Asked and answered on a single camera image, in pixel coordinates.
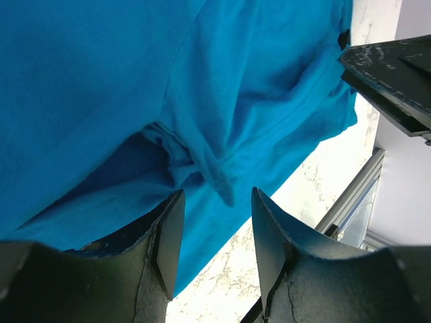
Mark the right aluminium frame post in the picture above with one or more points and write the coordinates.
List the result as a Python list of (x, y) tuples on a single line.
[(350, 199)]

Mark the blue t shirt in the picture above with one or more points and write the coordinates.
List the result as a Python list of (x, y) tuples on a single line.
[(108, 107)]

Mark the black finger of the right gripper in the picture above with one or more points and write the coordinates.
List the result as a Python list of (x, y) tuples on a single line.
[(394, 77)]

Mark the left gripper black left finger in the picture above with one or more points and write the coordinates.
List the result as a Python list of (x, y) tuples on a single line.
[(127, 276)]

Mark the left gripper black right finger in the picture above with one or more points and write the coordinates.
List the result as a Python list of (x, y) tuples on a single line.
[(306, 276)]

